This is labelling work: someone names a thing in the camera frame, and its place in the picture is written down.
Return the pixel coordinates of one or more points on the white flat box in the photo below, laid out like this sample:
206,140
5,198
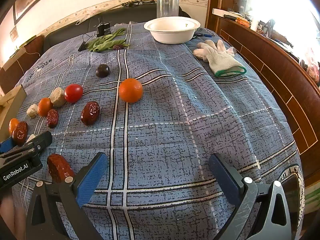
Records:
221,12

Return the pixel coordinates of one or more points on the wooden bed board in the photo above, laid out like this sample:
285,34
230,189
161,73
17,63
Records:
270,62

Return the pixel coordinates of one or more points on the white paper bowl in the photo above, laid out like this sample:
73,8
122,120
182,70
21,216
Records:
172,30

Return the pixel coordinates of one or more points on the black electronic device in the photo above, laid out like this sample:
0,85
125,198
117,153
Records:
103,29

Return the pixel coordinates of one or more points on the green leafy vegetable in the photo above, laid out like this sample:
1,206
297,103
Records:
107,41

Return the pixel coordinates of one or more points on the large orange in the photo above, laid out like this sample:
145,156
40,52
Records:
130,90

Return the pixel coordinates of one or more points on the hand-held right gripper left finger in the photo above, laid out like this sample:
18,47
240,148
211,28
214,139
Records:
92,177

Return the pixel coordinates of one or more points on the person's left forearm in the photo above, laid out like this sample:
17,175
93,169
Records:
11,210

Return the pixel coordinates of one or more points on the framed wall painting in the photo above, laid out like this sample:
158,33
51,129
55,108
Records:
25,2

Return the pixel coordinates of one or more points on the black plug adapter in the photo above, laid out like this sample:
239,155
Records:
82,46

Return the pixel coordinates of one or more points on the dark sofa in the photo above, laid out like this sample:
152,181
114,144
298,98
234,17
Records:
75,27

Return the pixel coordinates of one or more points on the white knit glove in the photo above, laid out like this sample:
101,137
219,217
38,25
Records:
221,58

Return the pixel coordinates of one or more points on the cardboard box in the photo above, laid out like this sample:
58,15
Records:
10,110

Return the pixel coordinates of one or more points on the shrivelled dark red date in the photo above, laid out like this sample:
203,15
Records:
118,47

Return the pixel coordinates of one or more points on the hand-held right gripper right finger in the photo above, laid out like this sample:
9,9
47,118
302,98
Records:
225,178

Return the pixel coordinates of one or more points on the small orange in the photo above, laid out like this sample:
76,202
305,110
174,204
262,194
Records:
45,106
12,125

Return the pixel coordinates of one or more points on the dark purple round fruit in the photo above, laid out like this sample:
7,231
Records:
102,70

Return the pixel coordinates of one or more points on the blue plaid blanket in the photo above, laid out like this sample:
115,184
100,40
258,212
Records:
175,120

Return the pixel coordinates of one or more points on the clear plastic cup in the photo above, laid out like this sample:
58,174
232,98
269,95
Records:
167,6

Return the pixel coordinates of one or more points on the red jujube date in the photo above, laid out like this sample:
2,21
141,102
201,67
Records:
52,118
58,167
20,133
90,113

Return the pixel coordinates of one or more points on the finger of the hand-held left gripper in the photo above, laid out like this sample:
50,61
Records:
6,145
41,140

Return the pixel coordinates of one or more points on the red tomato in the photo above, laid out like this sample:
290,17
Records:
73,93

